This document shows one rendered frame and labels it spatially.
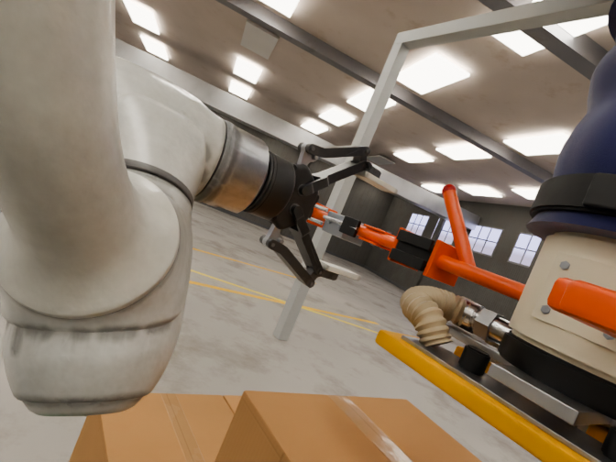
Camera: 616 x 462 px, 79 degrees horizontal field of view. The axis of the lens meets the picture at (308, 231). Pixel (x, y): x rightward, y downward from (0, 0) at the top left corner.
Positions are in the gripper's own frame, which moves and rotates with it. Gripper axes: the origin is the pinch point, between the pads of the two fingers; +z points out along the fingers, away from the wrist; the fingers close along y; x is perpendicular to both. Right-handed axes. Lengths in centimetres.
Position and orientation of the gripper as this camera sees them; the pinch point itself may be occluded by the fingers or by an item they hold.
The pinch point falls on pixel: (367, 230)
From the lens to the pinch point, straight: 55.5
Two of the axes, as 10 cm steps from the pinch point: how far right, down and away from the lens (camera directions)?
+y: -3.9, 9.2, 0.3
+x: 5.4, 2.6, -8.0
